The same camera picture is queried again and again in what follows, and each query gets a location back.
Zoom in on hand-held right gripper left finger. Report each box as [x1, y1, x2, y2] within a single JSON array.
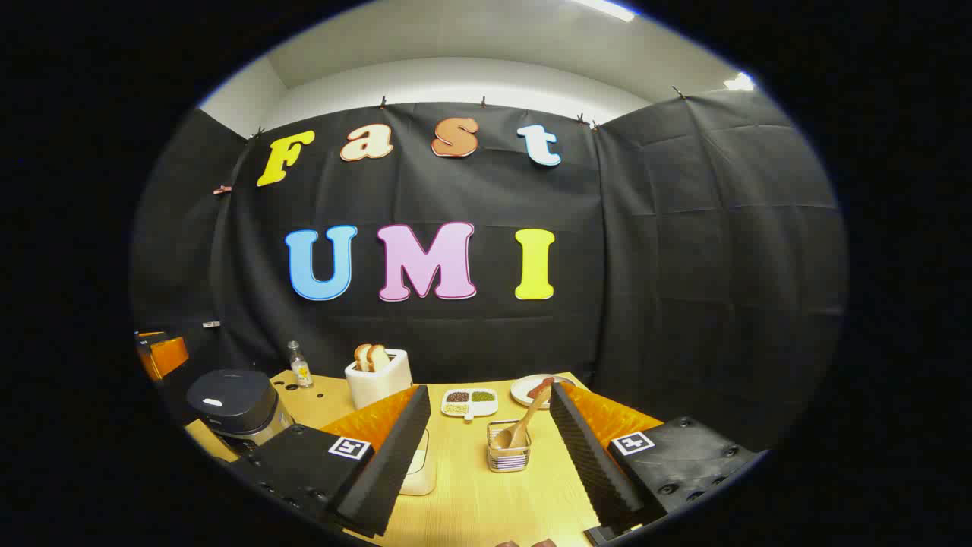
[[228, 384, 432, 539]]

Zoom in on wooden spoon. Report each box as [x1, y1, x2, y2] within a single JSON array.
[[494, 386, 551, 451]]

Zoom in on white shallow container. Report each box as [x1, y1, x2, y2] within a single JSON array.
[[399, 428, 438, 496]]

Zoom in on white toaster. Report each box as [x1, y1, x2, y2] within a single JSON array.
[[344, 349, 414, 412]]

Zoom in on white divided bean dish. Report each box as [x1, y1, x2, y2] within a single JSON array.
[[440, 387, 500, 422]]

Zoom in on wire mesh chopstick holder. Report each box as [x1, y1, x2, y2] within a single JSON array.
[[487, 419, 532, 473]]

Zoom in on round white plate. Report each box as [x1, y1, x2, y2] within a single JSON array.
[[510, 375, 578, 409]]

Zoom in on small glass bottle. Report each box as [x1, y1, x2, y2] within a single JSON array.
[[287, 340, 314, 389]]

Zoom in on black and gold rice cooker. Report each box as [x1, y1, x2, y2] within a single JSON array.
[[185, 369, 297, 457]]

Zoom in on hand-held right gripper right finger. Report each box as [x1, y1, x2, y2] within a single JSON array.
[[548, 381, 760, 546]]

